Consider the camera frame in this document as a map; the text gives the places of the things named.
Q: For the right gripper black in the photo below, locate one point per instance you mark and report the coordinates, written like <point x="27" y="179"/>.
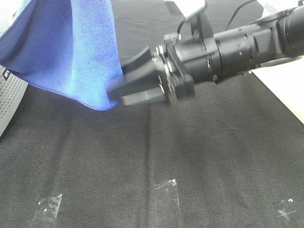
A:
<point x="187" y="62"/>

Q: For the blue microfiber towel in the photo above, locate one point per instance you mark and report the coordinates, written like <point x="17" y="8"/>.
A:
<point x="67" y="47"/>

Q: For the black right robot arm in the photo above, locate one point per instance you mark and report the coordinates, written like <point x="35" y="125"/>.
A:
<point x="273" y="40"/>

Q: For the black table cloth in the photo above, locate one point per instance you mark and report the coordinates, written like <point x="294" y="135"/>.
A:
<point x="233" y="150"/>

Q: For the middle clear tape strip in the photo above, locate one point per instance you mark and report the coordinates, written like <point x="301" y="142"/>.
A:
<point x="167" y="206"/>

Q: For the clear tape strip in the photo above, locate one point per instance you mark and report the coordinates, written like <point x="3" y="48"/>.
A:
<point x="285" y="210"/>
<point x="167" y="206"/>
<point x="47" y="210"/>

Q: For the white perforated laundry basket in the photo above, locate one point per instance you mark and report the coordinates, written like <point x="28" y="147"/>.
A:
<point x="12" y="90"/>

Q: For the white slotted storage box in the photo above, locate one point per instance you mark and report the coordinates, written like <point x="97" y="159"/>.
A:
<point x="286" y="82"/>

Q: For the left clear tape strip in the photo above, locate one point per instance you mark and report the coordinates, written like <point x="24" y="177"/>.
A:
<point x="47" y="210"/>

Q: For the right clear tape strip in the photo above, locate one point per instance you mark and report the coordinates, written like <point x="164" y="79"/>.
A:
<point x="285" y="210"/>

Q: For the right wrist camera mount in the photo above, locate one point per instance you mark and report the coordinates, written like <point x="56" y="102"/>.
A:
<point x="192" y="11"/>

